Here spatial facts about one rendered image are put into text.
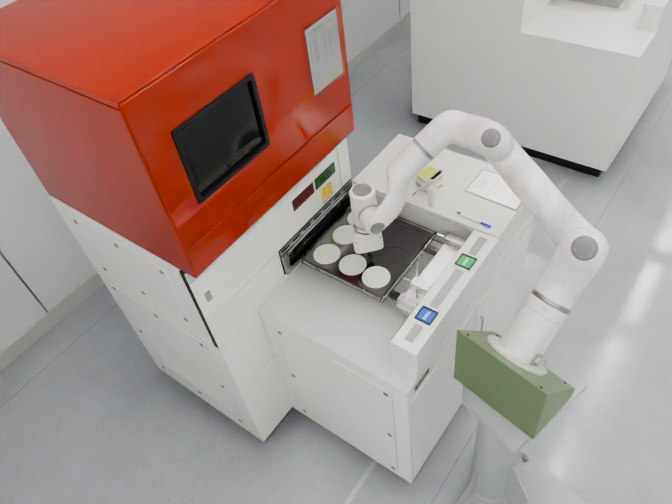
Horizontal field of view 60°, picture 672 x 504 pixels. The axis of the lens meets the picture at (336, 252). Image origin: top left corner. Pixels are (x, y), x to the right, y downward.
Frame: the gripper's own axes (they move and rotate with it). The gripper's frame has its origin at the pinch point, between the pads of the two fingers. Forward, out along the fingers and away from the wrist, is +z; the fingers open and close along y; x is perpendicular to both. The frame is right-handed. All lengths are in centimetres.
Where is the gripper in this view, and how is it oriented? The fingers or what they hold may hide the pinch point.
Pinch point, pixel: (369, 256)
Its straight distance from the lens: 207.9
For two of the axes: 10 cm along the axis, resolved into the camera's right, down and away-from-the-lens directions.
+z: 1.1, 6.7, 7.3
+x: -1.7, -7.1, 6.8
